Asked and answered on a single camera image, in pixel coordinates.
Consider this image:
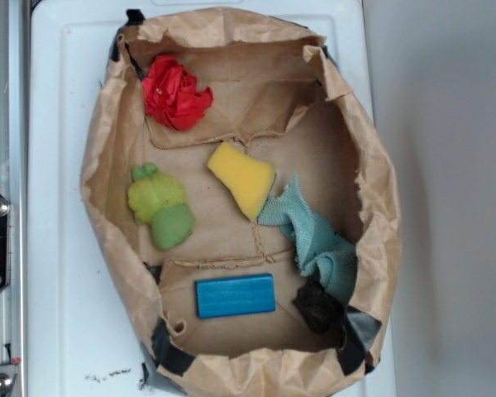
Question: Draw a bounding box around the green plush toy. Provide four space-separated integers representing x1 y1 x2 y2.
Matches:
126 163 196 251

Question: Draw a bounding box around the blue rectangular block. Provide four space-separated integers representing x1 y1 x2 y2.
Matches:
195 274 276 319

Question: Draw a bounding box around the dark brown block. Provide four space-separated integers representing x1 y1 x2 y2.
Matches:
293 279 344 334

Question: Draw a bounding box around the crumpled red cloth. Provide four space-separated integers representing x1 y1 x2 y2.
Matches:
141 55 214 132

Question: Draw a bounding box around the brown paper bag bin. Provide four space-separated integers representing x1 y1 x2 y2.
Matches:
81 7 402 396

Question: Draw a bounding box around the white tray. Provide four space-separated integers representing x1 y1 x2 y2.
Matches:
23 1 206 396

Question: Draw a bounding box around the aluminium frame rail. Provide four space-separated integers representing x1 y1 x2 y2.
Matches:
0 1 31 396

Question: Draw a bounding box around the yellow sponge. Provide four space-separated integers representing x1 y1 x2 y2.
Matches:
207 142 276 222

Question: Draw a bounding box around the teal knitted cloth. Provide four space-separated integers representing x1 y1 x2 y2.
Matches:
258 174 358 307

